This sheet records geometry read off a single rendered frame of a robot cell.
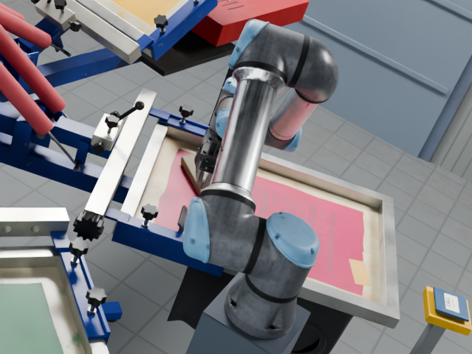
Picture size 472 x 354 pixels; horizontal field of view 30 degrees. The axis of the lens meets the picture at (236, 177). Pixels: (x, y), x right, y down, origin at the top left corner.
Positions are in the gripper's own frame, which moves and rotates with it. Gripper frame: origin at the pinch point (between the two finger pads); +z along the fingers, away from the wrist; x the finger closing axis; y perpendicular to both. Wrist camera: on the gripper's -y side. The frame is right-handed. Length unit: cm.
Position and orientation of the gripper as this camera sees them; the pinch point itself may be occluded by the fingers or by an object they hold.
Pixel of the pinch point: (202, 182)
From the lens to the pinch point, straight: 249.9
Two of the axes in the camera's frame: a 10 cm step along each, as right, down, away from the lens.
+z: -3.1, 7.8, 5.4
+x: 9.4, 3.3, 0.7
